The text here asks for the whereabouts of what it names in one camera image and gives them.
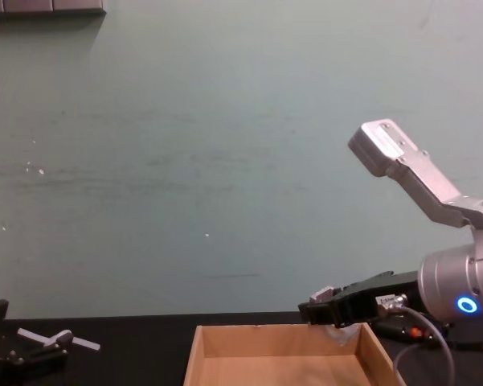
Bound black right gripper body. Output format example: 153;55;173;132
334;271;422;329

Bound white three-armed plastic piece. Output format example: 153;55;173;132
17;328;101;351

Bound shallow brown cardboard tray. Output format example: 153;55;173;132
183;323;407;386

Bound black table cloth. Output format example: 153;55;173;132
0;311;483;386

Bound black corded tool orange parts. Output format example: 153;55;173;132
379;316;483;353

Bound thin grey gripper cable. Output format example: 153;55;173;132
375;294;456;386

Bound dark wall fixture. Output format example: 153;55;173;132
0;0;108;18

